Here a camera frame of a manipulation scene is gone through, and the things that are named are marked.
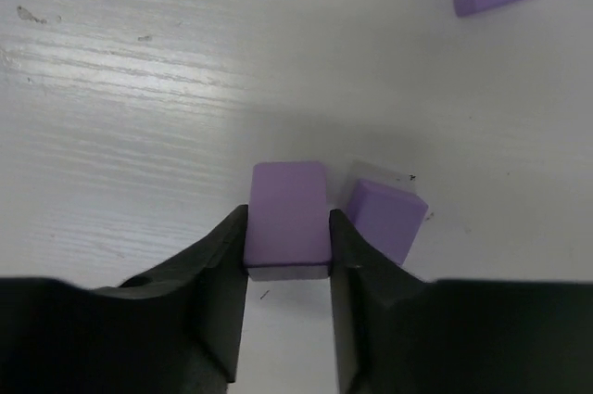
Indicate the purple wood block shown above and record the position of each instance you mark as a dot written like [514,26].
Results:
[388,218]

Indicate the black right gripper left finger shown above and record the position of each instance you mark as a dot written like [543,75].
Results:
[175,328]

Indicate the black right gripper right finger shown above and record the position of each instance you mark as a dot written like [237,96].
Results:
[395,333]

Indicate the small purple block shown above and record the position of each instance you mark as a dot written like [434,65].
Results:
[287,234]

